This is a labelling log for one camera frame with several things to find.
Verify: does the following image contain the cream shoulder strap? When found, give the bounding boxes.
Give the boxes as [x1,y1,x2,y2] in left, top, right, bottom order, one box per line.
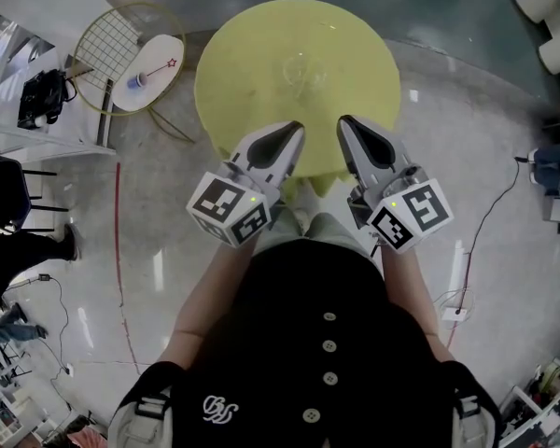
[451,391,504,448]
[106,384,175,448]

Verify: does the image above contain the black cable with adapter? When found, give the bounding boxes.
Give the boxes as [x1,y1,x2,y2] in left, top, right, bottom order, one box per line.
[25,272,76,380]

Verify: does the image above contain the red floor cable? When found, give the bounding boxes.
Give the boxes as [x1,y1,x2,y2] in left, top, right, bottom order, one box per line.
[114,160,142,375]

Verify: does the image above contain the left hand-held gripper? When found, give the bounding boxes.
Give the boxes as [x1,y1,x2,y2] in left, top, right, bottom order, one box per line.
[185,120,307,250]

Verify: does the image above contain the person's white shoe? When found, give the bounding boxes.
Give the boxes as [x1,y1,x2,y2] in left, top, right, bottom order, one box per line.
[292,206,315,238]

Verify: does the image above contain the black bag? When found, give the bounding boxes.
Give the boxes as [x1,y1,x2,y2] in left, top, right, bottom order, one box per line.
[17,67,79,131]

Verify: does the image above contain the person's black buttoned top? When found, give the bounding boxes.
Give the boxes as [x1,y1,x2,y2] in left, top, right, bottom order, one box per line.
[119,239,504,448]

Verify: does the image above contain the cluttered white shelf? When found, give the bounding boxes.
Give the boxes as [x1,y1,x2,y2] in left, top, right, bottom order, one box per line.
[497,356,560,448]

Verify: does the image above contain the long black cable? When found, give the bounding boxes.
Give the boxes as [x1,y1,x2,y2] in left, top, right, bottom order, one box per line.
[443,155,531,350]

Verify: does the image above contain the white cable duct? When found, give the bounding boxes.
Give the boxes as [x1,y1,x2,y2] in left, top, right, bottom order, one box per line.
[451,239,471,308]

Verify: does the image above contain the person's left forearm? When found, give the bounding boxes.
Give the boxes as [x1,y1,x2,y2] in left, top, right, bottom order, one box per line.
[157,238,259,375]

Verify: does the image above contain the person's grey trousers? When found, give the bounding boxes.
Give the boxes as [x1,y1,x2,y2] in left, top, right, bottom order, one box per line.
[253,204,380,261]

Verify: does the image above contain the white shelf unit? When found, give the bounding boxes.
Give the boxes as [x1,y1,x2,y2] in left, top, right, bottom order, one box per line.
[0,118,119,159]

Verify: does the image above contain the person's right forearm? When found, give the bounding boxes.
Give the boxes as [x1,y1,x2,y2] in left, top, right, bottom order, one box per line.
[376,245,456,366]

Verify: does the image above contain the white oval side table top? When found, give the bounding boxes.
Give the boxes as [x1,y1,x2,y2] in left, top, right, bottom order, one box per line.
[110,34,187,111]

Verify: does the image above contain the clear glass container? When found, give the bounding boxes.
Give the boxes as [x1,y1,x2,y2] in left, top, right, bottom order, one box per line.
[281,50,329,107]

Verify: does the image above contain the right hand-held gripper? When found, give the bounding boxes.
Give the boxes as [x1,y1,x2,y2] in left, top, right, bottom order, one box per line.
[337,114,455,255]

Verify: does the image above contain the red star stick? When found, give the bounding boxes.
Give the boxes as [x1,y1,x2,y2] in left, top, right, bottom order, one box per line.
[142,57,178,80]

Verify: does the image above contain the gold wire table frame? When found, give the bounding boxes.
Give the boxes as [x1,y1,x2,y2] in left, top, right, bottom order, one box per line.
[71,1,197,145]

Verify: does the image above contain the yellow round tablecloth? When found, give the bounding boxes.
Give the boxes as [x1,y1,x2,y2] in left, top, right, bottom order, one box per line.
[193,0,402,201]

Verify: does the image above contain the black chair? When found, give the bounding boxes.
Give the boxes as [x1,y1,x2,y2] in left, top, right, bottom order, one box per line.
[0,151,71,233]

